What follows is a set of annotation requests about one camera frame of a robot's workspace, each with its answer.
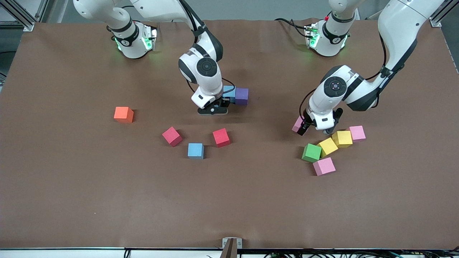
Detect pink foam block with dents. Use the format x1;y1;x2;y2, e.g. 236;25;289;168
291;115;306;134

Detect light blue foam block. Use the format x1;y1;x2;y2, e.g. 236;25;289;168
188;143;205;159
222;85;237;103

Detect purple foam block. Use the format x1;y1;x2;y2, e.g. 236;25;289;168
235;88;249;106

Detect red foam block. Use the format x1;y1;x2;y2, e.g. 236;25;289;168
162;126;183;147
212;128;231;148

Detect green foam block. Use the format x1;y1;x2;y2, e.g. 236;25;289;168
302;143;322;163

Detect yellow foam block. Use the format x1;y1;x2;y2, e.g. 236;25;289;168
331;130;353;148
317;137;339;158

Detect orange foam block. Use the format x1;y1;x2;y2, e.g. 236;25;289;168
114;106;134;124

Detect green lit base box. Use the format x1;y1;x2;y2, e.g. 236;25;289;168
304;23;320;49

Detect brown table cover sheet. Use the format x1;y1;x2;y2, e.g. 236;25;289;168
0;18;459;250

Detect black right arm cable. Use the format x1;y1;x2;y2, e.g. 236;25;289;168
178;0;237;104

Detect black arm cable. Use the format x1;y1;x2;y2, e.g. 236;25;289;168
178;0;237;104
299;32;389;124

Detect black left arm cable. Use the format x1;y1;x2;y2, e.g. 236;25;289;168
299;32;389;124

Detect black base cable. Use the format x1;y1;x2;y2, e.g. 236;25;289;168
274;17;309;36

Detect metal mount bracket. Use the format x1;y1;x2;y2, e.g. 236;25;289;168
220;237;243;258

